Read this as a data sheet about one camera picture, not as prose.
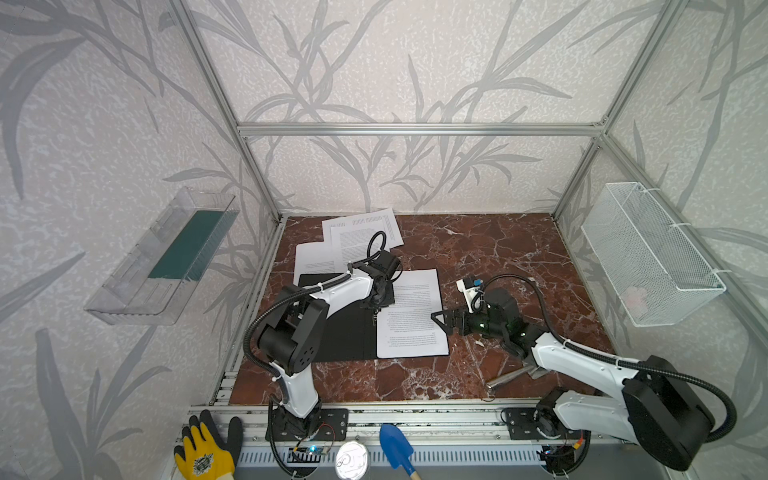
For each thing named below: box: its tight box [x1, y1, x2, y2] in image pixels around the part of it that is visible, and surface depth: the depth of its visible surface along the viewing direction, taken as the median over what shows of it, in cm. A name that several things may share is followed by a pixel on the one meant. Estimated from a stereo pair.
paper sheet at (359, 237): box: [322, 208, 404, 272], surface depth 119 cm
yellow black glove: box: [174, 409, 243, 480], surface depth 70 cm
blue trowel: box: [379, 424, 422, 480], surface depth 72 cm
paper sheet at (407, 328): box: [376, 269, 449, 359], surface depth 92 cm
